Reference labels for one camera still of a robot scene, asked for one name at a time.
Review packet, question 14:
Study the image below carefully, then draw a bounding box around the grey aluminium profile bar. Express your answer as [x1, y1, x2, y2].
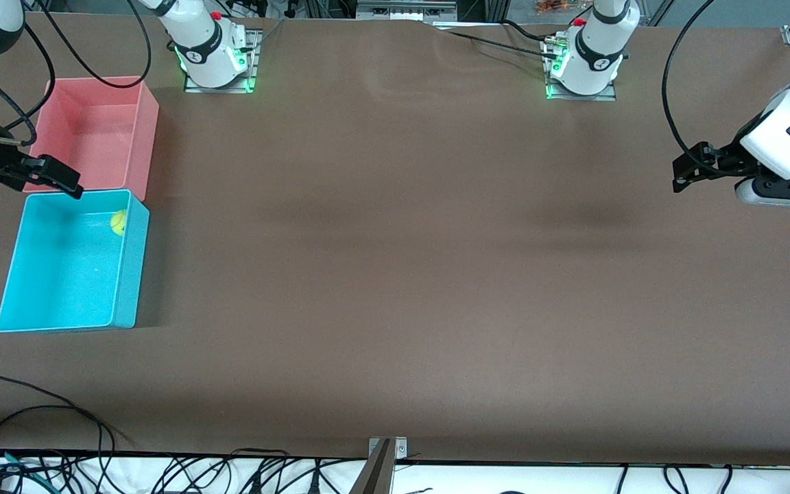
[348, 439, 396, 494]

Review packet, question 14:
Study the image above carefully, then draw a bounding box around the pink plastic bin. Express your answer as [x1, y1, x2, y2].
[23, 76, 160, 201]

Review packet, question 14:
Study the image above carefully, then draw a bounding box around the black right arm cable loop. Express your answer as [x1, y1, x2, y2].
[37, 0, 154, 89]

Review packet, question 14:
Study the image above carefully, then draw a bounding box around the aluminium frame rail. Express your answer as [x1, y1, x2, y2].
[356, 0, 459, 21]

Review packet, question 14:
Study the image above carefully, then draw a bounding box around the black base power cable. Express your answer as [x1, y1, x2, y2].
[446, 19, 562, 60]

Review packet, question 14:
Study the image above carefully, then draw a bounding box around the metal table bracket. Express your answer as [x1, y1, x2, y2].
[368, 436, 409, 461]

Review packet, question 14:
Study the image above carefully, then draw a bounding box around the blue plastic bin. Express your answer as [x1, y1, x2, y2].
[0, 189, 152, 333]

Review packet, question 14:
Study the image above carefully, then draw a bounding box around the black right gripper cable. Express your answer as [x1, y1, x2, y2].
[0, 26, 58, 148]

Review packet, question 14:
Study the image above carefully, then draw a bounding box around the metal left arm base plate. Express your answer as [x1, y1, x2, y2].
[544, 38, 619, 102]

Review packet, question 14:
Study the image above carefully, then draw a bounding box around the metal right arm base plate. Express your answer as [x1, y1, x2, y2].
[183, 27, 263, 94]

